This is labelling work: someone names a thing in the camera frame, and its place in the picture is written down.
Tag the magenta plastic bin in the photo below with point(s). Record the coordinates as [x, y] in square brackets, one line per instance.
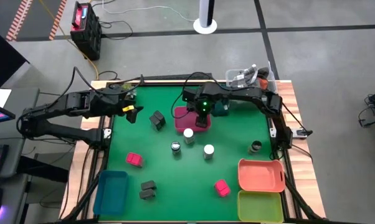
[184, 123]

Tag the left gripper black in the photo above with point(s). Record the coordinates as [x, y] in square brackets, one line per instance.
[122, 101]

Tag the large black panel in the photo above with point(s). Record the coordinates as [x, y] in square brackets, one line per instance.
[0, 59]

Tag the green table mat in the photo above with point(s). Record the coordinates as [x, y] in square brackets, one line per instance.
[190, 193]

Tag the grey desk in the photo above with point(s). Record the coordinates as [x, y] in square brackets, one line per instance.
[22, 99]

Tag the grey plastic bags bundle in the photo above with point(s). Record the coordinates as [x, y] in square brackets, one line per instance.
[243, 77]

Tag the orange plastic bin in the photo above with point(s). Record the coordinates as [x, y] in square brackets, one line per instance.
[259, 175]

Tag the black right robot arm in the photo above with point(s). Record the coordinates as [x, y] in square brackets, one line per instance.
[243, 93]

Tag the white-lid spice jar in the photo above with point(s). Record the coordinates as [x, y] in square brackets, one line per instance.
[208, 151]
[188, 135]

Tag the white tower fan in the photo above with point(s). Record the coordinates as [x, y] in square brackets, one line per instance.
[205, 18]

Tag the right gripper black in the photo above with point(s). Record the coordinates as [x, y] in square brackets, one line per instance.
[203, 107]

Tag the clear plastic storage box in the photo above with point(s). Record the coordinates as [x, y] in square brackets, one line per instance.
[229, 76]

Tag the red and black toolbox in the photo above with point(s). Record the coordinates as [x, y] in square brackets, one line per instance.
[86, 31]

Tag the blue plastic bin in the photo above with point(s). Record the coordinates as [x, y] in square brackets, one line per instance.
[111, 193]

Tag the lime green plastic bin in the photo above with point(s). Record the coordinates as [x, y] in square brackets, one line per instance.
[259, 207]

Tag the small black power box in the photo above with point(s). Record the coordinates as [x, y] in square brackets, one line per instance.
[301, 132]

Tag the dark green cloth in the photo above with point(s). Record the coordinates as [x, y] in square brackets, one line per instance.
[221, 109]

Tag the red spice box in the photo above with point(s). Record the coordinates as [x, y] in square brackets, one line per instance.
[222, 188]
[134, 159]

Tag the orange item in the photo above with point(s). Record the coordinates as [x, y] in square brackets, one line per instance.
[263, 83]

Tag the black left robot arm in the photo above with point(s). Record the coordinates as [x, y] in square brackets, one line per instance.
[69, 104]

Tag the long black bar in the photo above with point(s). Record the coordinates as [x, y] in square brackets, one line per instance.
[162, 76]

